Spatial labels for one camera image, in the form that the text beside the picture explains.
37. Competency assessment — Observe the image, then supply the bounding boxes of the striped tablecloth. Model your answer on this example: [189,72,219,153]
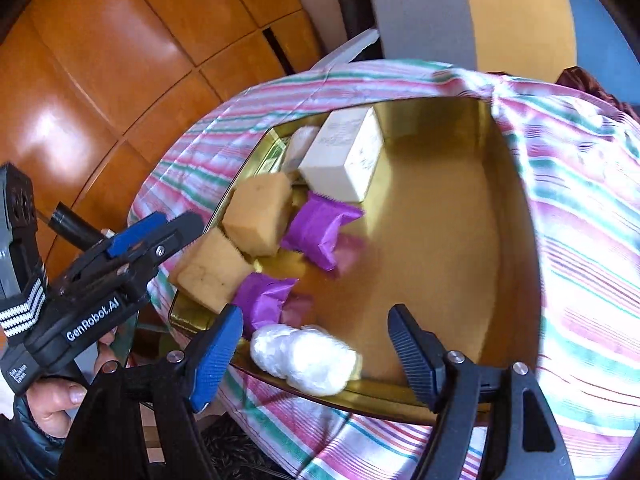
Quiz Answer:
[127,59,640,480]

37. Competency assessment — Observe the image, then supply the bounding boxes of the white carton box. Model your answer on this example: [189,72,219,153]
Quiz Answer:
[298,105,386,204]

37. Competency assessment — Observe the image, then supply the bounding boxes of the grey chair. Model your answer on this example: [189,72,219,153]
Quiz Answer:
[320,0,476,73]

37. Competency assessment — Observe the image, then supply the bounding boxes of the dark red cloth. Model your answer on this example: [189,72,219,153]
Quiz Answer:
[557,66,640,121]

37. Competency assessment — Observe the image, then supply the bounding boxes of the person's left hand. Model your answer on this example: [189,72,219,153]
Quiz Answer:
[25,327,123,440]

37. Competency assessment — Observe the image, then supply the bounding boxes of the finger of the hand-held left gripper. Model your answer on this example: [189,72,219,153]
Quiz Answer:
[106,211,168,259]
[125,209,206,283]

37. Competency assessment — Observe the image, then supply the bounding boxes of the small white packet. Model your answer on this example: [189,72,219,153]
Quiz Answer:
[282,126,321,173]

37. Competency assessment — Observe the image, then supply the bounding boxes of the purple packet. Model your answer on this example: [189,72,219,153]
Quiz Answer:
[280,191,365,272]
[232,272,298,338]

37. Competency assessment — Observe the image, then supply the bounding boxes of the yellow chair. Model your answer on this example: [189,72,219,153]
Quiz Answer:
[457,0,578,83]

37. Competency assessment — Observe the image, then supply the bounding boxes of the gold tin box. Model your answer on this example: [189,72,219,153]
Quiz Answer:
[167,97,543,423]

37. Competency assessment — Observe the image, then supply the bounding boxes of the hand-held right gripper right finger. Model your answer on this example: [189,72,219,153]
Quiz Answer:
[387,304,576,480]

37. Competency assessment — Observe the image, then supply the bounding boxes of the white plastic bag bundle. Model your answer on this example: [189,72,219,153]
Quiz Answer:
[250,324,358,397]

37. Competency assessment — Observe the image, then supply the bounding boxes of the black chair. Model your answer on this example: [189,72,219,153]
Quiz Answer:
[325,0,383,63]

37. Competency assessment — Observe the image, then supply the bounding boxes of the yellow sponge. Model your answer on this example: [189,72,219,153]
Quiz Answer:
[221,172,293,258]
[169,227,256,313]

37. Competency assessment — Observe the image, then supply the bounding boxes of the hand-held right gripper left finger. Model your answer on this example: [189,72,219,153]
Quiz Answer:
[57,304,245,480]

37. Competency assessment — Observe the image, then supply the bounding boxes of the person's left forearm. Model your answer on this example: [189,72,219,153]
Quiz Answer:
[0,395,66,480]

